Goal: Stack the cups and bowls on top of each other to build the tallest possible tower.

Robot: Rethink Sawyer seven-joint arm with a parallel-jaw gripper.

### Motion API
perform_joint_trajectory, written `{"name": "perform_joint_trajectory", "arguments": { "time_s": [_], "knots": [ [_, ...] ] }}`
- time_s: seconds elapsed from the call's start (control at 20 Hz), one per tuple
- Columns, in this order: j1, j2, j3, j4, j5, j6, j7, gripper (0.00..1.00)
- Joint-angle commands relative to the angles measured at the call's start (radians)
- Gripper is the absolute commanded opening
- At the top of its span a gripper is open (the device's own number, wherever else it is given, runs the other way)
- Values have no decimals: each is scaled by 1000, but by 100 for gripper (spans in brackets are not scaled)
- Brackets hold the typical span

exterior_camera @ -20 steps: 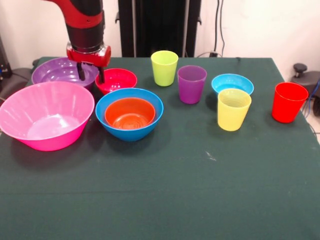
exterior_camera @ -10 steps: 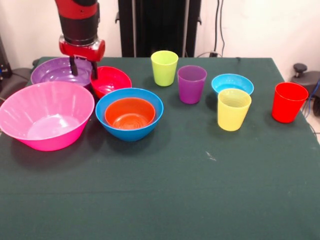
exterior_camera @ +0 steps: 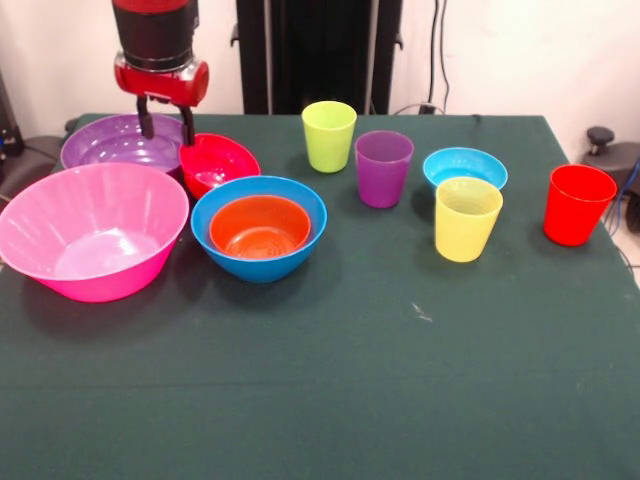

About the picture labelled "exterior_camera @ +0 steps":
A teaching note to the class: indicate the large blue bowl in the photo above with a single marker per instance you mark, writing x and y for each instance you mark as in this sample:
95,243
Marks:
260,272

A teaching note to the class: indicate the dark green table cloth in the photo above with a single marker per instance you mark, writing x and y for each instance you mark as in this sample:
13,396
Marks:
320,375

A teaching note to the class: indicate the black knob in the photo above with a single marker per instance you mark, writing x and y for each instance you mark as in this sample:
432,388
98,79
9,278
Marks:
600,135

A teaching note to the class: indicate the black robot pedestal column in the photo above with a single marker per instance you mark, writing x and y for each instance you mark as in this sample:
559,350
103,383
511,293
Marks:
310,50

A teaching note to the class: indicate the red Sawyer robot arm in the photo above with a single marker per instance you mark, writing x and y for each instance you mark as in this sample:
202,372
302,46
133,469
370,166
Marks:
155,35

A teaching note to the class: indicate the small crimson bowl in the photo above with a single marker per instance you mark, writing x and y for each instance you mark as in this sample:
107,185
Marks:
220,165

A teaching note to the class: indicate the yellow cup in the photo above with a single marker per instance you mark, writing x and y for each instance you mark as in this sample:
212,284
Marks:
467,232

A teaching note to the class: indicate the green cup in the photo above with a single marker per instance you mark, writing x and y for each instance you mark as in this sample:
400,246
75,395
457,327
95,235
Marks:
327,145

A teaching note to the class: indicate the large purple bowl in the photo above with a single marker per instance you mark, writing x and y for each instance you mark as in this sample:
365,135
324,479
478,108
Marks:
110,145

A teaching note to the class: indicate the small orange bowl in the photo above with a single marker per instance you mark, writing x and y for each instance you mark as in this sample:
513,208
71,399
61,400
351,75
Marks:
260,230

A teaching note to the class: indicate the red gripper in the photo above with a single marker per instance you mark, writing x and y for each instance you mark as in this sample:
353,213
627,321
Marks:
165,85

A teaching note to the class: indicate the red cup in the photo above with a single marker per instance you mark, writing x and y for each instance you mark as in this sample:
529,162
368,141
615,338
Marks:
575,215

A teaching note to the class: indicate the black equipment box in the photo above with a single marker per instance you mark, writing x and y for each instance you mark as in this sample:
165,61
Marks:
7,130

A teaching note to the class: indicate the large pink bowl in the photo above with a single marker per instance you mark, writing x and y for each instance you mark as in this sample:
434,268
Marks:
100,280

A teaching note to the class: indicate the purple cup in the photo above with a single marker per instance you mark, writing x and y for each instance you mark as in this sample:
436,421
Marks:
382,182

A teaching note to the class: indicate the black pedestal leg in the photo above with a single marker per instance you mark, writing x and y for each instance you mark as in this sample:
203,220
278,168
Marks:
625,155
35,150

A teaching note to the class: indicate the small light blue bowl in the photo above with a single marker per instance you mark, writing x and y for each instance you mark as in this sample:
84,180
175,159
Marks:
465,167

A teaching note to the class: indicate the black power plug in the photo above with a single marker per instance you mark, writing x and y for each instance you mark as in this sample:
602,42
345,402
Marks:
426,108

